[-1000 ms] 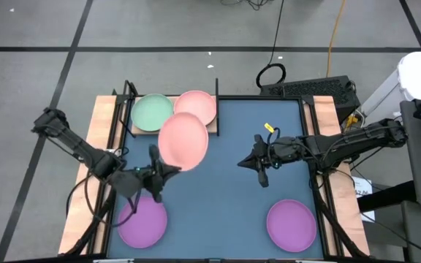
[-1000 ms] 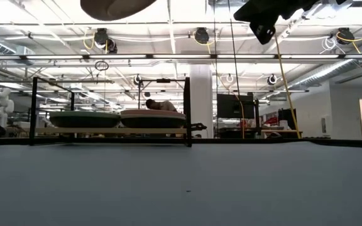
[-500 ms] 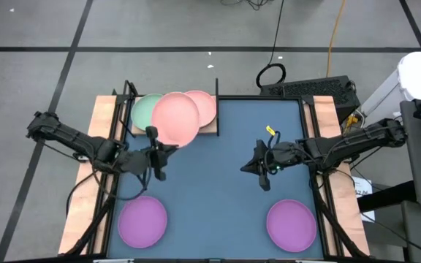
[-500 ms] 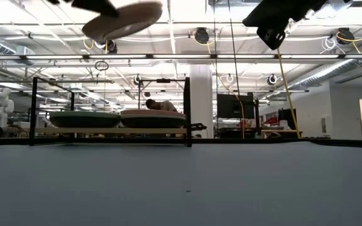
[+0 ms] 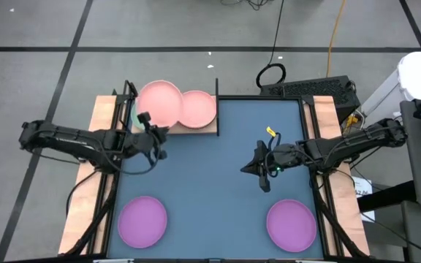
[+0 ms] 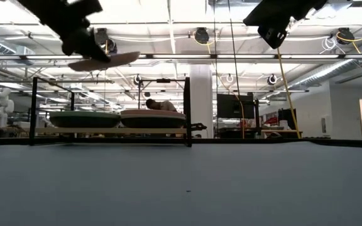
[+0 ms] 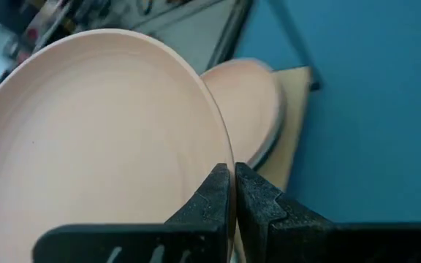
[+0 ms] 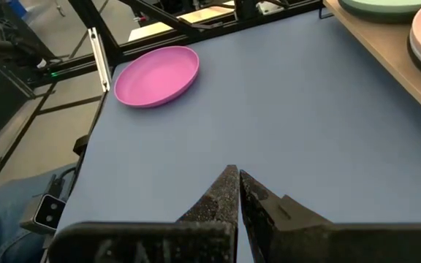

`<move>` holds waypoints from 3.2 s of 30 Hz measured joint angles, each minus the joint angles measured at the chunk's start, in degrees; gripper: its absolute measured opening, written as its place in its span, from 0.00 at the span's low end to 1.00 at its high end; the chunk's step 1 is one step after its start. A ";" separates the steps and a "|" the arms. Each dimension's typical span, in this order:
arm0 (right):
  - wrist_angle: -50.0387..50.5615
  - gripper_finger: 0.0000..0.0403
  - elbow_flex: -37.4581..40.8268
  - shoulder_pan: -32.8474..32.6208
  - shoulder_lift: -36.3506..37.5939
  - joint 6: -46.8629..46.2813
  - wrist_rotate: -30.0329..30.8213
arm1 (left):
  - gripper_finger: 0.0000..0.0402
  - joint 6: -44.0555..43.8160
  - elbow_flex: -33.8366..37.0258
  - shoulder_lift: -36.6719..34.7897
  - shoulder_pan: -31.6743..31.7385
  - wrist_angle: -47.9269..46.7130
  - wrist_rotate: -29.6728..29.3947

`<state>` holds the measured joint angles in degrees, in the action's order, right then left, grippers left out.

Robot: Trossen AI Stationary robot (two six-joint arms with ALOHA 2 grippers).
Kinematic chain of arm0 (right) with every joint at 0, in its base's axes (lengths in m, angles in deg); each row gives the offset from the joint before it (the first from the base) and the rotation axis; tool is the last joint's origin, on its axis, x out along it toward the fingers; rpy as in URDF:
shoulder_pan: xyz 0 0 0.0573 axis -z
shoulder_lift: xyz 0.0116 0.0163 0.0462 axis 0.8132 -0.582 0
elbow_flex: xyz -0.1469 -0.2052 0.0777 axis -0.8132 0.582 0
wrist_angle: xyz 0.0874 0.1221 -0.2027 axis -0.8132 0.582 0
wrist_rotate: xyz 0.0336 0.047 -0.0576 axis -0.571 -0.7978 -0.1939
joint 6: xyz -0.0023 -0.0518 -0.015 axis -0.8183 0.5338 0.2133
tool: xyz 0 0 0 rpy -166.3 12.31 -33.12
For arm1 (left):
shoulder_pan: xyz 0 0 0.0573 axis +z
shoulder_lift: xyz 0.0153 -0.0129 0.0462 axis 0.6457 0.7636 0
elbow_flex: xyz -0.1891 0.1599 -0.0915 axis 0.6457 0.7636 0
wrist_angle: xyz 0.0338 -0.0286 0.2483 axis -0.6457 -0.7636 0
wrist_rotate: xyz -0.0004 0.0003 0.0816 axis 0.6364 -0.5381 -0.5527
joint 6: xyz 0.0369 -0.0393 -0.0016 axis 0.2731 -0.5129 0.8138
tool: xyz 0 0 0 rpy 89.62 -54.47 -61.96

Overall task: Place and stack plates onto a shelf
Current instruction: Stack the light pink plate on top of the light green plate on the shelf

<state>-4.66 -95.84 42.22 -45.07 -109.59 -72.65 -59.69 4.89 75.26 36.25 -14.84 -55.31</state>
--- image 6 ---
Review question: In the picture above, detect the black clamp handle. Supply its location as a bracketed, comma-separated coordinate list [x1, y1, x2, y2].
[189, 122, 207, 132]

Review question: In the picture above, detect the mint green round plate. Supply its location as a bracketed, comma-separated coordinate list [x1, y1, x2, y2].
[48, 110, 121, 121]

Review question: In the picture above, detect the white pillar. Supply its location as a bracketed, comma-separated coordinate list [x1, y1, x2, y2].
[189, 64, 214, 139]

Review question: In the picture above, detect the black table frame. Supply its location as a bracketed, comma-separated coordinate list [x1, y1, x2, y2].
[0, 136, 362, 149]

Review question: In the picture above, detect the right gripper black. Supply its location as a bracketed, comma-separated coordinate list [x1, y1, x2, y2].
[243, 0, 298, 50]

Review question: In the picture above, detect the black monitor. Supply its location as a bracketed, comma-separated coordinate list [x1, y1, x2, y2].
[217, 93, 256, 119]

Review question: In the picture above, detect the black background rig frame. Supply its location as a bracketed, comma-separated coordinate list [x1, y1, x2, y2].
[138, 78, 185, 110]

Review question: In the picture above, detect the yellow hanging cable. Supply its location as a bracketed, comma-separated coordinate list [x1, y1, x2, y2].
[277, 46, 302, 139]

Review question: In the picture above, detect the black hanging cable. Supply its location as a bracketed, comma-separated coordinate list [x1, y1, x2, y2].
[227, 0, 245, 139]

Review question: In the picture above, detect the pink round plate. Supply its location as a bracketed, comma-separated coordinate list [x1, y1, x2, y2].
[67, 51, 141, 72]
[120, 109, 187, 116]

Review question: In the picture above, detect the person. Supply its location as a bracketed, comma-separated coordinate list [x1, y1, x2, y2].
[145, 98, 178, 113]

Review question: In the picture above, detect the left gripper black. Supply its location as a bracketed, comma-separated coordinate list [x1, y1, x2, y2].
[44, 0, 112, 63]

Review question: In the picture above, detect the black round plate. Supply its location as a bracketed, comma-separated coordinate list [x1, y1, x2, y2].
[50, 117, 121, 129]
[121, 117, 187, 129]

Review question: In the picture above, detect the black metal shelf frame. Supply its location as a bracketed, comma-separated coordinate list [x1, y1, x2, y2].
[29, 77, 192, 148]

